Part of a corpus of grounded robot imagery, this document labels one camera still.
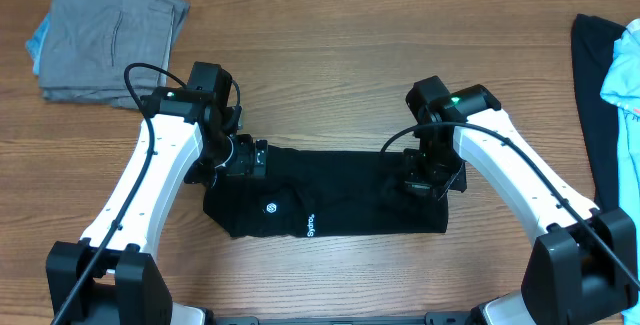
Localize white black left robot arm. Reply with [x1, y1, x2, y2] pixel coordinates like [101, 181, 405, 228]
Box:
[46, 62, 268, 324]

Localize black t-shirt with logo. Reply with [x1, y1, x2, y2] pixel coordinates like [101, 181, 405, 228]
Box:
[203, 145, 449, 238]

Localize folded grey trousers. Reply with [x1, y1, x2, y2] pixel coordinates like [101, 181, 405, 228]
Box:
[38, 0, 190, 108]

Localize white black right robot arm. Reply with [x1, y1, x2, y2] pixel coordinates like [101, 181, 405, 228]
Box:
[406, 76, 639, 324]

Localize folded light blue garment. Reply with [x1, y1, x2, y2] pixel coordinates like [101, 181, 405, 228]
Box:
[25, 13, 50, 76]

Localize light blue printed shirt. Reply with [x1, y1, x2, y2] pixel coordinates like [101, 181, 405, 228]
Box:
[599, 18, 640, 325]

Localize black garment at right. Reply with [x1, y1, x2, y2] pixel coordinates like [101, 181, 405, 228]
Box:
[571, 14, 624, 211]

